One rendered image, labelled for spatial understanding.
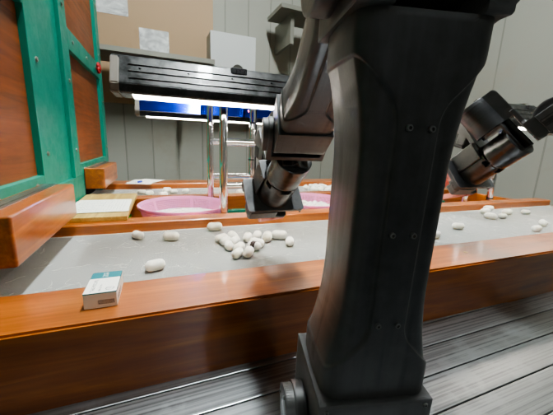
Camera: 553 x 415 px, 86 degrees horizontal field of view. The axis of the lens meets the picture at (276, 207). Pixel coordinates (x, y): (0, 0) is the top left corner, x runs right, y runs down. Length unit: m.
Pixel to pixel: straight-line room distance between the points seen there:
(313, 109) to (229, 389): 0.34
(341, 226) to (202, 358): 0.31
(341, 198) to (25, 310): 0.39
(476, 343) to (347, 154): 0.48
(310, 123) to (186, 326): 0.28
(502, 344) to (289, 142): 0.46
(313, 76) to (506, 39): 2.68
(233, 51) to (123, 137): 1.10
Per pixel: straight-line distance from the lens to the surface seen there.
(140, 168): 2.71
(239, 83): 0.67
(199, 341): 0.42
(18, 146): 0.76
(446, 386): 0.49
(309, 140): 0.36
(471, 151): 0.68
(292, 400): 0.22
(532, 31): 2.85
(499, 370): 0.55
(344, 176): 0.16
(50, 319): 0.42
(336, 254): 0.17
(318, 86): 0.29
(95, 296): 0.42
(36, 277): 0.61
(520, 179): 2.69
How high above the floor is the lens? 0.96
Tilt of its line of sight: 12 degrees down
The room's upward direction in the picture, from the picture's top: 2 degrees clockwise
